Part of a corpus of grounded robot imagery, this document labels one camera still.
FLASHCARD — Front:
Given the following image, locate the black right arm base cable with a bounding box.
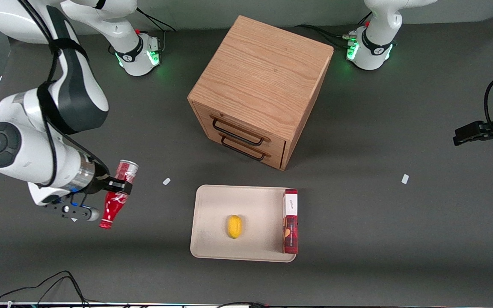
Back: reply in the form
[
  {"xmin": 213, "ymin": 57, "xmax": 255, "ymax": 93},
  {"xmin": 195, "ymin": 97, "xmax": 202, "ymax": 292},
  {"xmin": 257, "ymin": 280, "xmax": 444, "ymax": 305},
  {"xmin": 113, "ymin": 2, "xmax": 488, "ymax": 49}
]
[{"xmin": 134, "ymin": 10, "xmax": 177, "ymax": 53}]

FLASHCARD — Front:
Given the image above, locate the red coke bottle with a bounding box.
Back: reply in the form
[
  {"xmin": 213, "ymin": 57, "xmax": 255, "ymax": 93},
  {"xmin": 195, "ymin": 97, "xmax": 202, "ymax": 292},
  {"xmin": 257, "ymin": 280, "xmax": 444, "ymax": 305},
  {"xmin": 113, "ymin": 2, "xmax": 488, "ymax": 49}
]
[{"xmin": 99, "ymin": 160, "xmax": 140, "ymax": 229}]

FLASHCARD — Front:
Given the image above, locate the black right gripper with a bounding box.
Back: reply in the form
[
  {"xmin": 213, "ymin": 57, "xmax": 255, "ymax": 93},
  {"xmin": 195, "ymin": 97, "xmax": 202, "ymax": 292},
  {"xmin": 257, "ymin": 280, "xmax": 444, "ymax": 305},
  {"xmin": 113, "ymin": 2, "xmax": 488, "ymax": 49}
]
[{"xmin": 85, "ymin": 164, "xmax": 134, "ymax": 195}]

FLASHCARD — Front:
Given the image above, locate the red cookie box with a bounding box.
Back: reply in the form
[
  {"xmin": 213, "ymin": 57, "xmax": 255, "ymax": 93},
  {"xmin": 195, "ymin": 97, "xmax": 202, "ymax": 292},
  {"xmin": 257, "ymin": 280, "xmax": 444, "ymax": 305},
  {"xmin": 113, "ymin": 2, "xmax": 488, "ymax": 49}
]
[{"xmin": 282, "ymin": 188, "xmax": 299, "ymax": 255}]

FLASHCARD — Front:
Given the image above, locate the beige plastic tray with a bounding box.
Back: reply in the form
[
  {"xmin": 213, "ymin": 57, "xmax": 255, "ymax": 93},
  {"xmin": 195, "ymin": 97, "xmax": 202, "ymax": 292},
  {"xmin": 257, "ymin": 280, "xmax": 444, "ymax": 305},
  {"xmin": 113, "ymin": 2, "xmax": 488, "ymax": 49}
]
[{"xmin": 190, "ymin": 184, "xmax": 298, "ymax": 263}]

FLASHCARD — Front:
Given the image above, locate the wooden drawer cabinet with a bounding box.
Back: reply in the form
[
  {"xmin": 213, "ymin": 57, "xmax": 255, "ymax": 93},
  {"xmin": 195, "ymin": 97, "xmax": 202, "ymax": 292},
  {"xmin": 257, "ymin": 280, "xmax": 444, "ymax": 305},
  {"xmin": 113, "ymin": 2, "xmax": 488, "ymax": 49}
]
[{"xmin": 187, "ymin": 15, "xmax": 334, "ymax": 171}]

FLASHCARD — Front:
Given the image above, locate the black wire drawer handle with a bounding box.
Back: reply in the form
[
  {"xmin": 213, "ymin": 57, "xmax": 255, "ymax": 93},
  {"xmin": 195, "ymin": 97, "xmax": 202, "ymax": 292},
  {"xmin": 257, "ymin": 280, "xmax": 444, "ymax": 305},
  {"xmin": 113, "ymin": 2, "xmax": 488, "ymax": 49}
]
[
  {"xmin": 212, "ymin": 118, "xmax": 265, "ymax": 147},
  {"xmin": 221, "ymin": 136, "xmax": 267, "ymax": 162}
]

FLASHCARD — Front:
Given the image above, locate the short black edge cable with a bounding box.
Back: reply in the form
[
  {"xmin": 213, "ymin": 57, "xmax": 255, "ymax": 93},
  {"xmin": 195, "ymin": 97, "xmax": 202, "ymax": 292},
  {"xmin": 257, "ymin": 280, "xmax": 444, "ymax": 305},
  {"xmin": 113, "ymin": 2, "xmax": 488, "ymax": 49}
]
[{"xmin": 216, "ymin": 302, "xmax": 269, "ymax": 308}]

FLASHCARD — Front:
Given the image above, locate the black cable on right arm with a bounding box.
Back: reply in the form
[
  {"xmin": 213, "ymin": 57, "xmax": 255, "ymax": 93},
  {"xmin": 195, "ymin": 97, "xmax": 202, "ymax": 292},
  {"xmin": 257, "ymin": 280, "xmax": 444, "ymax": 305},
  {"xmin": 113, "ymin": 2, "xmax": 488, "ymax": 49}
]
[{"xmin": 18, "ymin": 0, "xmax": 111, "ymax": 189}]

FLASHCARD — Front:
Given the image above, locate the black arm base cable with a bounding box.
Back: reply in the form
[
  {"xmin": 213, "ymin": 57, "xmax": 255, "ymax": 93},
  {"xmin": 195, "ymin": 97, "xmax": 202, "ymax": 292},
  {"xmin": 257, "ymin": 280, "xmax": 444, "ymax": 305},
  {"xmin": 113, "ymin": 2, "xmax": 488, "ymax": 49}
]
[
  {"xmin": 294, "ymin": 12, "xmax": 373, "ymax": 48},
  {"xmin": 134, "ymin": 10, "xmax": 177, "ymax": 53}
]

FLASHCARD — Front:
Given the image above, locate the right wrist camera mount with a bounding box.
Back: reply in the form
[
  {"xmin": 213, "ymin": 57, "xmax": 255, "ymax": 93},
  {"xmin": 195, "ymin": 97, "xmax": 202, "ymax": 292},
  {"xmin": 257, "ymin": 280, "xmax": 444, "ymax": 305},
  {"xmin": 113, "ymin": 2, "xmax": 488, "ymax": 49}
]
[{"xmin": 43, "ymin": 195, "xmax": 101, "ymax": 222}]

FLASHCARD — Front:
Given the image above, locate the black left arm base cable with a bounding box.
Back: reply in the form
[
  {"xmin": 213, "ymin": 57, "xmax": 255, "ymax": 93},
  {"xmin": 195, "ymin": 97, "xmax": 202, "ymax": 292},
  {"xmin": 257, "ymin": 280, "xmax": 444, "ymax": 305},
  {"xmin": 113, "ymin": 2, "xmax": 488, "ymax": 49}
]
[{"xmin": 294, "ymin": 12, "xmax": 373, "ymax": 48}]

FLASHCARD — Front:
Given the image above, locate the yellow lemon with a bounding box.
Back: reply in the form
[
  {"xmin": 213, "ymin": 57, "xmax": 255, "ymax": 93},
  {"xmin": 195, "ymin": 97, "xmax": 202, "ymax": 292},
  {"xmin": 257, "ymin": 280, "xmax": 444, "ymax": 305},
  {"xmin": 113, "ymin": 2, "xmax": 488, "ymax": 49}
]
[{"xmin": 228, "ymin": 215, "xmax": 243, "ymax": 240}]

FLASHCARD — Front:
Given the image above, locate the black looping floor cable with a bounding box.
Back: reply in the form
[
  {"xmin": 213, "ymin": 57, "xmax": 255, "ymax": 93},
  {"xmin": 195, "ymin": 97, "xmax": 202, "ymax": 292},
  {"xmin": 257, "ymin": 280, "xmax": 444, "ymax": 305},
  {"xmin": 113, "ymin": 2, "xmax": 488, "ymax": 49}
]
[{"xmin": 0, "ymin": 270, "xmax": 89, "ymax": 308}]

